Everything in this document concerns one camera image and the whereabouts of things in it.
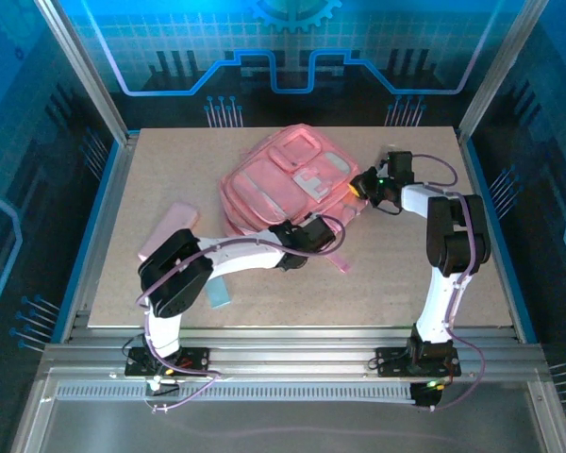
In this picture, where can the pink backpack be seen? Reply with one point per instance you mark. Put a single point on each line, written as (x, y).
(273, 189)

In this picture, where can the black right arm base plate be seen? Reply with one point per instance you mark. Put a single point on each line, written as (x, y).
(391, 361)

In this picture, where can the grey metal tray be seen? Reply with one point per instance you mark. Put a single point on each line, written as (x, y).
(287, 429)

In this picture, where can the small black right control board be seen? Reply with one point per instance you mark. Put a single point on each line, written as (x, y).
(427, 394)

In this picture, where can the aluminium frame post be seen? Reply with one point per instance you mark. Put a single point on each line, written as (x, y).
(82, 71)
(495, 75)

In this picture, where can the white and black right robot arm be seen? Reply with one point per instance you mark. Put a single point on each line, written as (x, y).
(441, 302)

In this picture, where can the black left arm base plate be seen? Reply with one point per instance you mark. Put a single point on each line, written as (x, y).
(193, 361)

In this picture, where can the aluminium cross rail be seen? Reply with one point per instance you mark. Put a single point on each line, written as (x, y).
(287, 351)

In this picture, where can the aluminium right side rail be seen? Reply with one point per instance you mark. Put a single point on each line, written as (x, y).
(470, 160)

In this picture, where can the aluminium left frame post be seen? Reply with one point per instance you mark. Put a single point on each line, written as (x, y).
(82, 71)

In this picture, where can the pink pencil case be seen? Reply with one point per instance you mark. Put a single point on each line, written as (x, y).
(170, 226)

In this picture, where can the aluminium left side rail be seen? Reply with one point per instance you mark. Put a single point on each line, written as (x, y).
(104, 236)

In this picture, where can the aluminium right frame post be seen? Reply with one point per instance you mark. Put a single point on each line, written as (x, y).
(495, 75)

